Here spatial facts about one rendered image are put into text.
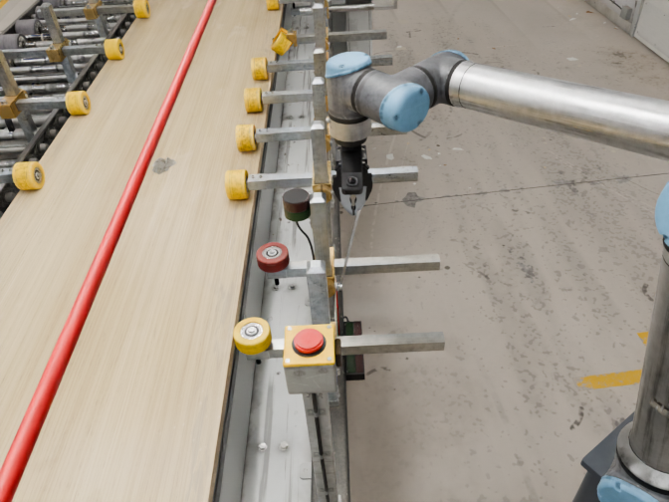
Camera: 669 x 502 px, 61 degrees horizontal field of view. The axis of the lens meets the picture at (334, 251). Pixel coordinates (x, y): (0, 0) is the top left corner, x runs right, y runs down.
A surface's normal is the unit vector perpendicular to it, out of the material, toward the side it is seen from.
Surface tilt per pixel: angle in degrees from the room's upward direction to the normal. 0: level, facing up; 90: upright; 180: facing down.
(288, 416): 0
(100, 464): 0
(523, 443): 0
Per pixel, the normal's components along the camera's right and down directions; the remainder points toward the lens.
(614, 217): -0.05, -0.75
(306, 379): 0.02, 0.66
